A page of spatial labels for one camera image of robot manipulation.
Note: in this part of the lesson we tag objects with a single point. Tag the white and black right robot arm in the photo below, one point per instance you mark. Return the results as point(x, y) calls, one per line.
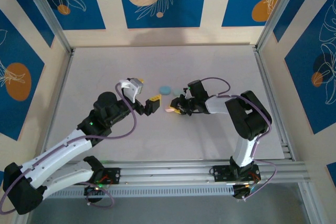
point(244, 153)

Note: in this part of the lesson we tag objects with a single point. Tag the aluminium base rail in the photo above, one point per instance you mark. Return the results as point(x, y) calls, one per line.
point(168, 172)

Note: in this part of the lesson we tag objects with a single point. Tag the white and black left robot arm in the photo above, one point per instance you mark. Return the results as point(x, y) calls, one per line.
point(60, 153)

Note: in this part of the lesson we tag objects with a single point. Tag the blue earbud charging case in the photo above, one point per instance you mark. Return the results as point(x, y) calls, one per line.
point(165, 90)

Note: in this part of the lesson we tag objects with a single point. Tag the aluminium frame post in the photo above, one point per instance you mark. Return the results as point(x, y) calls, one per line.
point(44, 6)
point(275, 11)

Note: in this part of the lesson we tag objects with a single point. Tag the aluminium side rail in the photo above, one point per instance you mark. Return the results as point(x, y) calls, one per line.
point(265, 77)
point(61, 87)

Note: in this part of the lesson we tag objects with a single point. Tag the pink earbud charging case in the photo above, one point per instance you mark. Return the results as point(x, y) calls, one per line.
point(168, 110)

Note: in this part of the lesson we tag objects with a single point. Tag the teal round plastic case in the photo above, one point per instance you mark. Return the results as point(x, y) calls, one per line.
point(177, 92)

